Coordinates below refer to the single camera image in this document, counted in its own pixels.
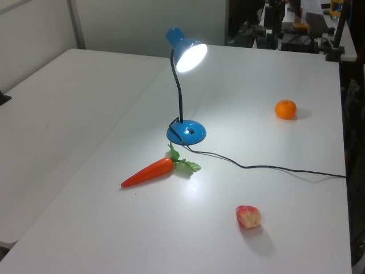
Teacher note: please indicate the blue desk lamp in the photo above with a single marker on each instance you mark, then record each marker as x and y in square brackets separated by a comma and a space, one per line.
[186, 132]

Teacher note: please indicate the orange toy carrot green leaves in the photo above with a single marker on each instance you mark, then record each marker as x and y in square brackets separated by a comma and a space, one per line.
[151, 171]

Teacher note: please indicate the red toy strawberry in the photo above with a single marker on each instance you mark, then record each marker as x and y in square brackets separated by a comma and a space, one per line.
[248, 218]

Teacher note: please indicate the orange mandarin fruit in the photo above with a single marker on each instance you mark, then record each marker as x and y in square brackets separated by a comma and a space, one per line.
[285, 109]

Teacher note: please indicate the black keyboard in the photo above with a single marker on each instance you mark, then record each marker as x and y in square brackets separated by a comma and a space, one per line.
[316, 23]

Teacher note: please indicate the yellow object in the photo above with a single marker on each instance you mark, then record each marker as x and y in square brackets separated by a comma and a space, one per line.
[336, 7]

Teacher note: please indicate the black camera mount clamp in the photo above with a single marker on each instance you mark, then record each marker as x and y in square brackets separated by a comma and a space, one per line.
[333, 54]

